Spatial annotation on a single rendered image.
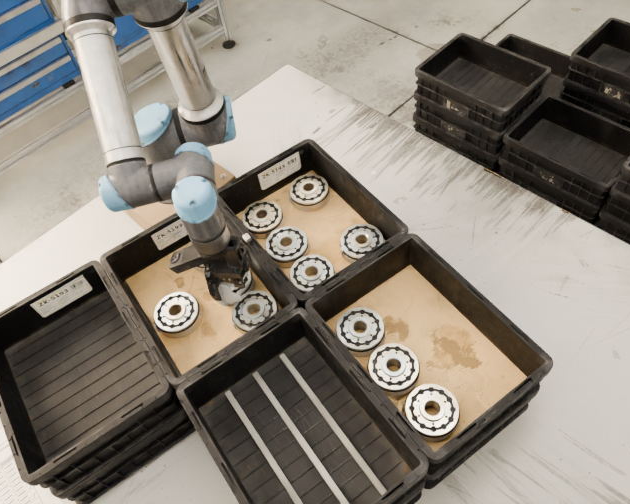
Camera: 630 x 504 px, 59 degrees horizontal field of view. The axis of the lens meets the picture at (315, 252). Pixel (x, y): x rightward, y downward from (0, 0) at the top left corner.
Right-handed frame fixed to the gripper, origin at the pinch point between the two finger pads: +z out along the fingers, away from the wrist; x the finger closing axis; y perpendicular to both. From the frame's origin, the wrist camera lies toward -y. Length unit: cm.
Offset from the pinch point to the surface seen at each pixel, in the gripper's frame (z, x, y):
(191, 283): 2.0, 3.2, -9.9
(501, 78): 36, 125, 73
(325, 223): 2.0, 23.1, 20.0
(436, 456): -8, -34, 47
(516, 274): 15, 20, 68
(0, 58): 25, 126, -139
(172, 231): -4.5, 13.6, -15.6
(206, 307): 2.0, -2.9, -4.5
